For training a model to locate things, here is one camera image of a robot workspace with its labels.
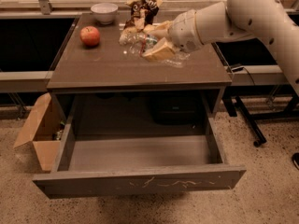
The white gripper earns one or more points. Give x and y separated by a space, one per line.
183 30

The clear plastic water bottle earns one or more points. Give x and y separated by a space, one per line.
137 44

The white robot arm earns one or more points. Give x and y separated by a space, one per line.
232 21

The grey cabinet with glossy top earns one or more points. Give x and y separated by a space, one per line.
111 68

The open grey top drawer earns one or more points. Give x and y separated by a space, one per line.
153 143

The crumpled brown chip bag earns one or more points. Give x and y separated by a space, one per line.
142 13

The white ceramic bowl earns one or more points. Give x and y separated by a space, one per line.
105 13

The red apple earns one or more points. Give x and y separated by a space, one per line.
90 36

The black wheeled stand base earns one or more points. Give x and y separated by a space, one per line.
232 104

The brown cardboard box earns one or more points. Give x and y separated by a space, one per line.
40 130

